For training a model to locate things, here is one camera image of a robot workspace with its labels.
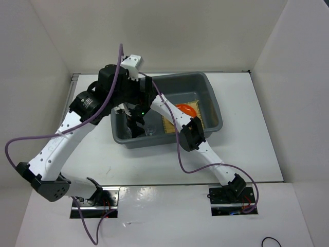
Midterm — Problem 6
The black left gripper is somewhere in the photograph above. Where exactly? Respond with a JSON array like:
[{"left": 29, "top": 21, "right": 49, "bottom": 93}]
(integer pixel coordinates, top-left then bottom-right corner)
[{"left": 109, "top": 72, "right": 156, "bottom": 108}]

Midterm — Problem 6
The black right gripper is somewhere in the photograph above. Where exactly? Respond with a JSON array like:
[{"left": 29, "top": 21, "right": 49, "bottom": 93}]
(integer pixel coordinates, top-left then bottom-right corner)
[{"left": 123, "top": 104, "right": 149, "bottom": 139}]

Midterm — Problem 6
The yellow woven bamboo mat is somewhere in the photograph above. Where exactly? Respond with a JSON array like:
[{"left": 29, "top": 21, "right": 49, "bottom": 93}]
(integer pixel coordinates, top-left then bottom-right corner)
[{"left": 162, "top": 100, "right": 204, "bottom": 133}]

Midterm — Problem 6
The orange plastic bowl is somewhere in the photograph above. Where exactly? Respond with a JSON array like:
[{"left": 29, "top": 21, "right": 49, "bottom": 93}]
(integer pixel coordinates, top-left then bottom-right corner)
[{"left": 175, "top": 104, "right": 197, "bottom": 118}]

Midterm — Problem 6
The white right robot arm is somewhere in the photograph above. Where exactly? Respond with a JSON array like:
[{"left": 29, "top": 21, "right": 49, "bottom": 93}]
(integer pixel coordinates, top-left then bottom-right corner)
[{"left": 126, "top": 94, "right": 246, "bottom": 202}]

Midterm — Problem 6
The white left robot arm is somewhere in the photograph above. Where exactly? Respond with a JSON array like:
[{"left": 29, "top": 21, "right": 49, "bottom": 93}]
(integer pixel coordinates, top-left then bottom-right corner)
[{"left": 15, "top": 61, "right": 156, "bottom": 202}]

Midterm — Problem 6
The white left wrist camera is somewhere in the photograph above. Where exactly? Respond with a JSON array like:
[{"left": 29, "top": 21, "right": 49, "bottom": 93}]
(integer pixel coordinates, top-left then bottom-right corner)
[{"left": 120, "top": 55, "right": 144, "bottom": 81}]

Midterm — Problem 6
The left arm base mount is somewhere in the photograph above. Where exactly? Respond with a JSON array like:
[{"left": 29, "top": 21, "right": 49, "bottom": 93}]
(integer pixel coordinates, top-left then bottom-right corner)
[{"left": 77, "top": 187, "right": 120, "bottom": 219}]

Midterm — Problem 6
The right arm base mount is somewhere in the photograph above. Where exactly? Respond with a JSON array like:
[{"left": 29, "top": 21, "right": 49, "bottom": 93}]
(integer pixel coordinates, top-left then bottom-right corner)
[{"left": 207, "top": 185, "right": 258, "bottom": 217}]

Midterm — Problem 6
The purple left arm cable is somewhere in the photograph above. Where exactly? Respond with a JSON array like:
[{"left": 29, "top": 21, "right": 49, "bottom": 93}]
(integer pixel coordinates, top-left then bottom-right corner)
[{"left": 5, "top": 43, "right": 125, "bottom": 245}]

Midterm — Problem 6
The black cable loop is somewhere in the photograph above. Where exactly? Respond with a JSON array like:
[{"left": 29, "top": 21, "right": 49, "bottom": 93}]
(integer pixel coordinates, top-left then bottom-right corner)
[{"left": 262, "top": 237, "right": 282, "bottom": 247}]

